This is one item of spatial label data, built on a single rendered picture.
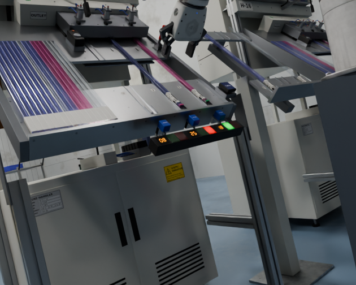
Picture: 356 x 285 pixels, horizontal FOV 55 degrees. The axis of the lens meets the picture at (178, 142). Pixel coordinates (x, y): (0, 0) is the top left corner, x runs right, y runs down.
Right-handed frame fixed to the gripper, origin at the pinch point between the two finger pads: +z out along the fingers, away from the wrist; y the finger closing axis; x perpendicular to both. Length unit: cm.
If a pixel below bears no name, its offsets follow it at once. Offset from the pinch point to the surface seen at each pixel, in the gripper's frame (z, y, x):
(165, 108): 14.4, -5.3, -7.5
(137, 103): 14.5, -12.7, -3.1
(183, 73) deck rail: 16.9, 18.9, 14.9
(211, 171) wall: 303, 287, 166
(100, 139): 16.6, -29.4, -13.3
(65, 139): 14.4, -38.6, -13.3
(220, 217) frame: 57, 21, -28
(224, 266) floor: 98, 39, -33
